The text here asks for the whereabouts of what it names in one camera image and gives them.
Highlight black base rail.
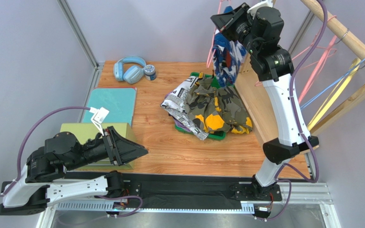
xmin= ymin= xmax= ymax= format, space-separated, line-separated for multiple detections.
xmin=63 ymin=171 xmax=284 ymax=210

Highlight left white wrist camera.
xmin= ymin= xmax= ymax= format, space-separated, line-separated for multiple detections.
xmin=89 ymin=107 xmax=109 ymax=135

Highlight green plastic tray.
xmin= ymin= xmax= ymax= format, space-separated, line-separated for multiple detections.
xmin=173 ymin=72 xmax=227 ymax=141

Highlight yellow camouflage garment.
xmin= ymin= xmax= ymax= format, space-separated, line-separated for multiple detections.
xmin=184 ymin=72 xmax=253 ymax=134

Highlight blue white patterned garment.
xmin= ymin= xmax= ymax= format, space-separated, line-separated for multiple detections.
xmin=211 ymin=30 xmax=247 ymax=87

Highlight yellow clothes hanger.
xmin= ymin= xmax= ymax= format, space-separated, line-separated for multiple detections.
xmin=301 ymin=58 xmax=362 ymax=131

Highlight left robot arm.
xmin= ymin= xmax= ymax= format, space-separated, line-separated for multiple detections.
xmin=0 ymin=126 xmax=148 ymax=216

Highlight small blue white jar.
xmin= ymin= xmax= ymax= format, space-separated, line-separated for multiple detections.
xmin=144 ymin=64 xmax=157 ymax=81

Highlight purple trousers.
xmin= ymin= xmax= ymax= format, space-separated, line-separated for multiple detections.
xmin=166 ymin=104 xmax=192 ymax=133

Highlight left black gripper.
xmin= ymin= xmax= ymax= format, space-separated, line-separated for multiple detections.
xmin=67 ymin=125 xmax=150 ymax=170

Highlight blue wire hanger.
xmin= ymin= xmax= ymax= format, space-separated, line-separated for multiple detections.
xmin=300 ymin=58 xmax=365 ymax=110

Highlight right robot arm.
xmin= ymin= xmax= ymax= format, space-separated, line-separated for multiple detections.
xmin=211 ymin=1 xmax=319 ymax=200

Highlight newspaper print garment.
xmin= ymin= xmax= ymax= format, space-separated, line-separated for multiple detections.
xmin=161 ymin=76 xmax=208 ymax=140

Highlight thick pink hanger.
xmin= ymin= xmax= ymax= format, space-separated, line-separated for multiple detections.
xmin=298 ymin=36 xmax=340 ymax=103

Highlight light blue headphones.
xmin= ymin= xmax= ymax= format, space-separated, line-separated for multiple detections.
xmin=113 ymin=56 xmax=146 ymax=84

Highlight wooden clothes rack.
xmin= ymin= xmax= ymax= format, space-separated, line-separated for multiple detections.
xmin=233 ymin=0 xmax=365 ymax=152

